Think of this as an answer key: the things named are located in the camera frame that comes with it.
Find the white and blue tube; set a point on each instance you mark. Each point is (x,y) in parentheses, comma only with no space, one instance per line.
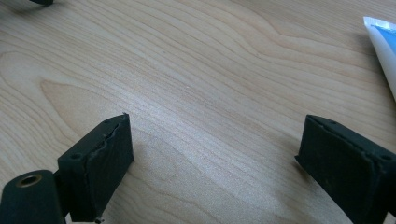
(383,49)

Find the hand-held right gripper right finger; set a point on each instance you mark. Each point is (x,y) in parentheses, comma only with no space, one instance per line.
(345,161)

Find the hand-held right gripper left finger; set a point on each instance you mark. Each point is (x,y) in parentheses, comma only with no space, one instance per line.
(99,161)

